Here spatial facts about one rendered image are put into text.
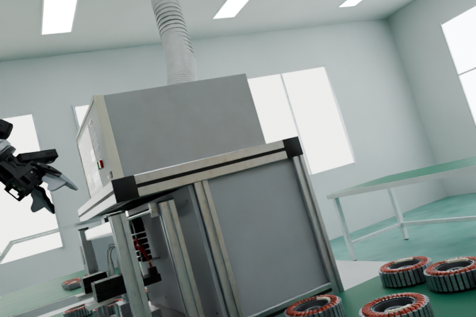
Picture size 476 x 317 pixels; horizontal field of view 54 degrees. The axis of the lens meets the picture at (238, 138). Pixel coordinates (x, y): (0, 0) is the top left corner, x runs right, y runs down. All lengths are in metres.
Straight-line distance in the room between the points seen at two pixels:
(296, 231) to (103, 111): 0.51
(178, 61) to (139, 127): 1.49
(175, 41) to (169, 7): 0.24
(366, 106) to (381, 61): 0.94
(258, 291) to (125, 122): 0.47
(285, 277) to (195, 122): 0.41
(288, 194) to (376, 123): 6.98
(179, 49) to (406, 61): 6.56
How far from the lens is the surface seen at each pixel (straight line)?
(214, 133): 1.13
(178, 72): 2.49
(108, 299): 1.12
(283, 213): 1.06
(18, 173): 1.29
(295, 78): 7.33
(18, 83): 6.18
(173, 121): 1.10
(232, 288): 0.99
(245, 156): 1.02
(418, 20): 8.54
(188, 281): 0.98
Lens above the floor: 1.02
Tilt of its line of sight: 7 degrees up
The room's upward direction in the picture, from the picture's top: 16 degrees counter-clockwise
